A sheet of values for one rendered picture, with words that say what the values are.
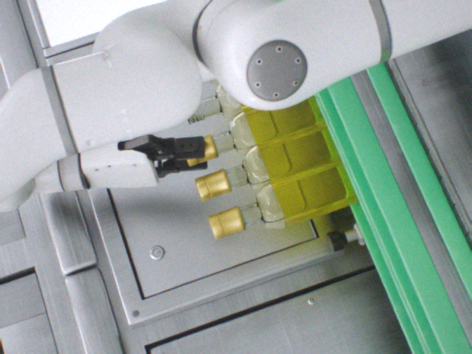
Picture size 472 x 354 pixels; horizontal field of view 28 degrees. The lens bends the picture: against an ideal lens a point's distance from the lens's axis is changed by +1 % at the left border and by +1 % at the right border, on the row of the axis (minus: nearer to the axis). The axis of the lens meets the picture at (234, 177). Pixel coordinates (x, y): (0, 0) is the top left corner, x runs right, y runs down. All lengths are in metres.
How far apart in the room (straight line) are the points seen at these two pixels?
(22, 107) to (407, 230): 0.51
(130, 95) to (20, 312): 0.69
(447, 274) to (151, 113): 0.45
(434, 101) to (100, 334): 0.59
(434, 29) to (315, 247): 0.57
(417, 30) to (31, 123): 0.36
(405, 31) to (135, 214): 0.67
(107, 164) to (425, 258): 0.45
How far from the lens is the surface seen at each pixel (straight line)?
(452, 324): 1.11
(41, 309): 1.46
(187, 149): 1.28
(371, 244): 1.30
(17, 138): 0.83
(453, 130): 1.17
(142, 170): 1.29
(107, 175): 1.30
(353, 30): 0.86
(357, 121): 1.18
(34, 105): 0.83
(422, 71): 1.20
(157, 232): 1.41
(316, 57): 0.85
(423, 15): 0.88
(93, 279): 1.41
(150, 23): 0.91
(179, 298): 1.37
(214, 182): 1.27
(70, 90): 0.83
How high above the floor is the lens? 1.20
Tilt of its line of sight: 4 degrees down
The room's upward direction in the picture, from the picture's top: 109 degrees counter-clockwise
